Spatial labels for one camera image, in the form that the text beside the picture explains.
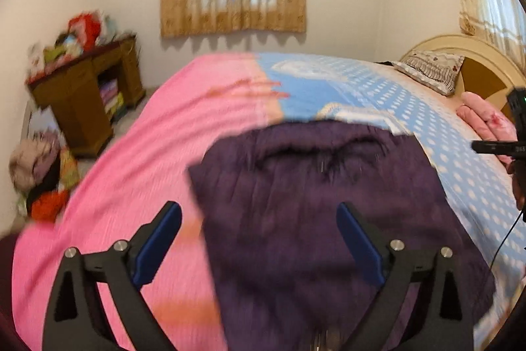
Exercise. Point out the green bag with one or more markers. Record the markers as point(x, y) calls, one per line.
point(61, 51)

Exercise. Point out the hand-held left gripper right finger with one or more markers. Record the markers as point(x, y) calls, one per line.
point(359, 244)

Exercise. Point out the folded pink floral quilt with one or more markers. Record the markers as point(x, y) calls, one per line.
point(489, 116)

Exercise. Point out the patterned pillow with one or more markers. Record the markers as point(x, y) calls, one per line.
point(431, 69)

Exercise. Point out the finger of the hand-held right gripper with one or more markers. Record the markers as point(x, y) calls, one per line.
point(493, 147)

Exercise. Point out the pile of clothes on desk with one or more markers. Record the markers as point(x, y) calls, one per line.
point(84, 28)

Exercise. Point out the brown wooden desk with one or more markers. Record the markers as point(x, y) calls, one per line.
point(78, 104)

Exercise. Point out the pink blanket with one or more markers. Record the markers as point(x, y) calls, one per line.
point(144, 137)

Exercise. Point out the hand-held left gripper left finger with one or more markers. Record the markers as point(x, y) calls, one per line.
point(160, 244)

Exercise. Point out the purple padded jacket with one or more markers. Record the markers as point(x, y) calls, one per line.
point(296, 186)

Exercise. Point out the blue polka dot bedsheet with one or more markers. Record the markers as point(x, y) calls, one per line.
point(370, 88)

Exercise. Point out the person's right hand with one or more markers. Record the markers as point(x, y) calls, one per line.
point(518, 186)

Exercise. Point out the white paper bag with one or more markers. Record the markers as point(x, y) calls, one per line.
point(43, 120)

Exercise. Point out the stack of books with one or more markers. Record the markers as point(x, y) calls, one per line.
point(111, 96)

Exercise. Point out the cream wooden headboard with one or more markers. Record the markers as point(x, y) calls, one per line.
point(480, 67)

